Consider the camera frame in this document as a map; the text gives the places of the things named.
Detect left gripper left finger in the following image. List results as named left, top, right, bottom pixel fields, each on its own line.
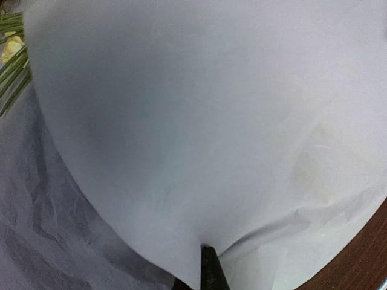
left=172, top=279, right=192, bottom=290

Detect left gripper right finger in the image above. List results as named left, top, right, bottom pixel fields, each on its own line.
left=200, top=245, right=230, bottom=290

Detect white wrapping paper sheet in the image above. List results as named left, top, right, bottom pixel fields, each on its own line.
left=1, top=1, right=386, bottom=289

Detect yellow fake flower bunch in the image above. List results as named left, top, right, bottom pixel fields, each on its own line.
left=1, top=13, right=33, bottom=116

